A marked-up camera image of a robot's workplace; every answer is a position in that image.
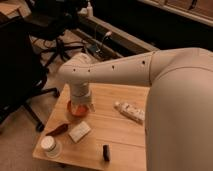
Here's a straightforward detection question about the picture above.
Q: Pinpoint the black office chair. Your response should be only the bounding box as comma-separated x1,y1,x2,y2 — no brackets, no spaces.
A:
24,0,87,68

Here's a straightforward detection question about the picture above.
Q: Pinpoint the white bottle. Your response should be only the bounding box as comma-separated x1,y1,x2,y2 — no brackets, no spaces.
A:
87,0,93,17

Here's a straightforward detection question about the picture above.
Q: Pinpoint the white cable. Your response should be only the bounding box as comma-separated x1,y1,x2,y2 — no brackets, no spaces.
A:
93,23,113,54

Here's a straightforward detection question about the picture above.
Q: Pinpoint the white ceramic cup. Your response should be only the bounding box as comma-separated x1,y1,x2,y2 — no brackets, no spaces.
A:
40,136,62,158

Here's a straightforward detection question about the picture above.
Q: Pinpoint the orange bowl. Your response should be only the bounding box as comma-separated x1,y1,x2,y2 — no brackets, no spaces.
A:
67,101,89,117

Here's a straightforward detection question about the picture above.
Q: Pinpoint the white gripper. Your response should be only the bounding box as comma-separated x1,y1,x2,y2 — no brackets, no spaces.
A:
70,91,94,112

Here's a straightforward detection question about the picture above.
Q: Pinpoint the beige rectangular block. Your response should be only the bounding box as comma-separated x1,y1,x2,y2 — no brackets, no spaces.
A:
69,121,91,143

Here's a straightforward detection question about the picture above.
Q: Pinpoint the black chair left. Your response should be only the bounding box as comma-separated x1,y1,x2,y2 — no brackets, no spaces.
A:
0,17,60,132

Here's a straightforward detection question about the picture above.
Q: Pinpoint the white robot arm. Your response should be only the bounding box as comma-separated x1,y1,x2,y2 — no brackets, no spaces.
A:
59,47,213,171

